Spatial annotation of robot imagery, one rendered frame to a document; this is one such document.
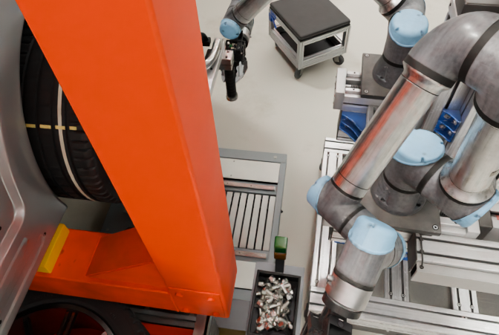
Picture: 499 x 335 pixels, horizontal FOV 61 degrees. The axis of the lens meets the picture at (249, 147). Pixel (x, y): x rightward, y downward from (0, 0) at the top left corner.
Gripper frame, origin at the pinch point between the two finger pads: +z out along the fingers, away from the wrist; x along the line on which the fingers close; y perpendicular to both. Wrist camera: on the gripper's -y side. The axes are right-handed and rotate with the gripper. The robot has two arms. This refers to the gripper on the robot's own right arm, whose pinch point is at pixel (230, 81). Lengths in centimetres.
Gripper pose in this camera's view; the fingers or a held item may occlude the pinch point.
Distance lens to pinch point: 152.9
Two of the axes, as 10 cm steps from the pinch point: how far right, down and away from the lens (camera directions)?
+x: 9.9, 0.9, -1.2
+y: -0.4, -6.2, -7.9
